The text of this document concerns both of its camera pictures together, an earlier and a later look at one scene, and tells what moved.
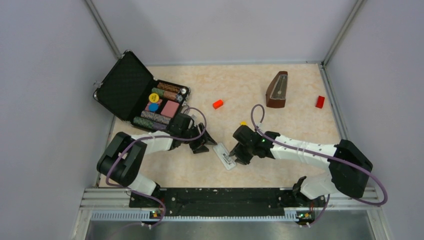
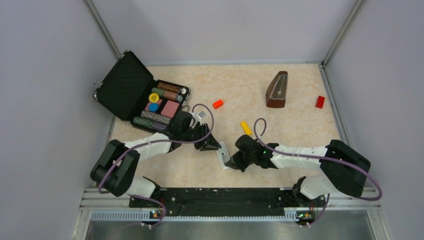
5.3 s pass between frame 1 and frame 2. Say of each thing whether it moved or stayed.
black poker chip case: stayed
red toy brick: stayed
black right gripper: moved
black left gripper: stayed
